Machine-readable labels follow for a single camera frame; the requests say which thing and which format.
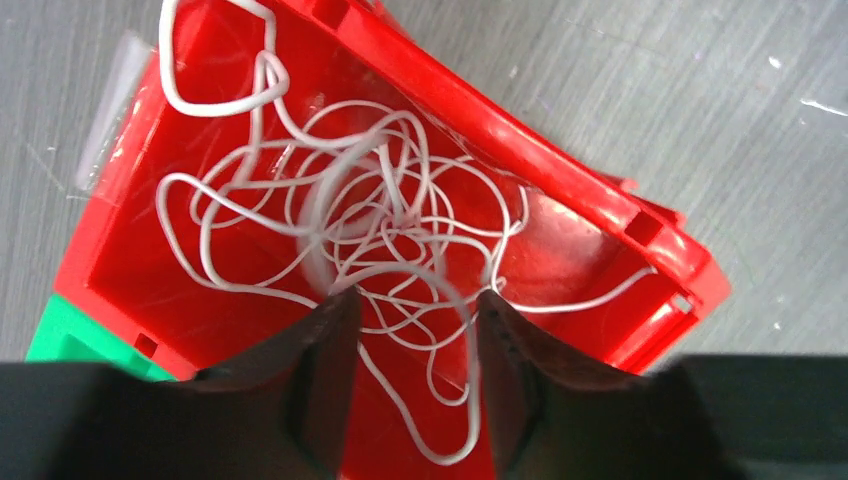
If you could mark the red plastic bin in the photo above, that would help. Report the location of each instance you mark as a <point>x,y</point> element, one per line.
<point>276,152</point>

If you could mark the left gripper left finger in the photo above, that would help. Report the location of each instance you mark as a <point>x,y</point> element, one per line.
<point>278,410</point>

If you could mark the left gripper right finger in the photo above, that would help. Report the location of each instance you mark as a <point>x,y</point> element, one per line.
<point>554,412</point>

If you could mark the green plastic bin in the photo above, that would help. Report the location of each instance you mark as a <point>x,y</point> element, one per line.
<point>66,334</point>

